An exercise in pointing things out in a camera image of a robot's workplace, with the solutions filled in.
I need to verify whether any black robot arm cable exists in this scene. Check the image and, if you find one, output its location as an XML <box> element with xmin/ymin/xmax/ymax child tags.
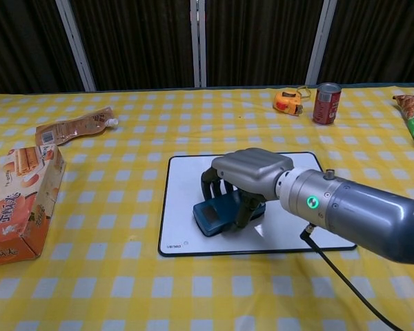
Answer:
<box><xmin>299</xmin><ymin>223</ymin><xmax>406</xmax><ymax>331</ymax></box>

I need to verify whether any brown spouted drink pouch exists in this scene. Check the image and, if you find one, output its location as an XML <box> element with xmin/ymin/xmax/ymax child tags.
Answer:
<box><xmin>34</xmin><ymin>106</ymin><xmax>119</xmax><ymax>147</ymax></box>

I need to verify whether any small white whiteboard black frame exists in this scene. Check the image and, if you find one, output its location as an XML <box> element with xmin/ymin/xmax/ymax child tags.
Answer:
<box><xmin>157</xmin><ymin>151</ymin><xmax>359</xmax><ymax>257</ymax></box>

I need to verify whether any blue whiteboard eraser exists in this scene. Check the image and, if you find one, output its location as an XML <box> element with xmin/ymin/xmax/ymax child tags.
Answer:
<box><xmin>193</xmin><ymin>191</ymin><xmax>266</xmax><ymax>238</ymax></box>

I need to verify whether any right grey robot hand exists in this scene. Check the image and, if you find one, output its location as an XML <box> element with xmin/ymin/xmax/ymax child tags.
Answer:
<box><xmin>200</xmin><ymin>148</ymin><xmax>293</xmax><ymax>230</ymax></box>

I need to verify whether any white metal partition post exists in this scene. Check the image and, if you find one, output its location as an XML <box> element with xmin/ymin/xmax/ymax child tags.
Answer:
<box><xmin>304</xmin><ymin>0</ymin><xmax>339</xmax><ymax>86</ymax></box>
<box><xmin>189</xmin><ymin>0</ymin><xmax>208</xmax><ymax>88</ymax></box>
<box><xmin>55</xmin><ymin>0</ymin><xmax>98</xmax><ymax>92</ymax></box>

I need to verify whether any red drink can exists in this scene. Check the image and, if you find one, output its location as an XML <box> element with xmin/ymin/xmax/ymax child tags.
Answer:
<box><xmin>312</xmin><ymin>82</ymin><xmax>342</xmax><ymax>125</ymax></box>

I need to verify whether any orange egg roll snack box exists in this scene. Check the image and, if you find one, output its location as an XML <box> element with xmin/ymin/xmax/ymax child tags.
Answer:
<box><xmin>0</xmin><ymin>143</ymin><xmax>67</xmax><ymax>269</ymax></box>

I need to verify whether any yellow white checkered tablecloth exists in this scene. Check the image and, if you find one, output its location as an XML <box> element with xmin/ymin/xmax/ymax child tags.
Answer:
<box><xmin>0</xmin><ymin>83</ymin><xmax>414</xmax><ymax>331</ymax></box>

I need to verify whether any yellow tape measure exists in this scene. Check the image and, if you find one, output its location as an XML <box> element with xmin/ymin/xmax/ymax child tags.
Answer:
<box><xmin>273</xmin><ymin>85</ymin><xmax>313</xmax><ymax>117</ymax></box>

